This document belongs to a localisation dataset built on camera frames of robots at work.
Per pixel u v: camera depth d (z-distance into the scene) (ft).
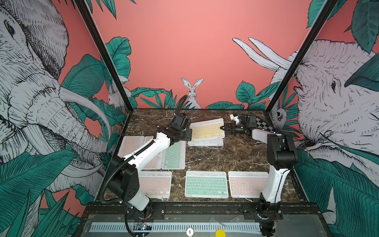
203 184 2.74
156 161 2.98
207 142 3.28
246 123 2.75
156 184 2.69
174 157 3.07
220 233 2.26
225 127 3.07
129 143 3.31
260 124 3.53
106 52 2.86
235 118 3.05
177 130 2.08
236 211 2.47
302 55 2.83
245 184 2.75
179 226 2.30
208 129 3.18
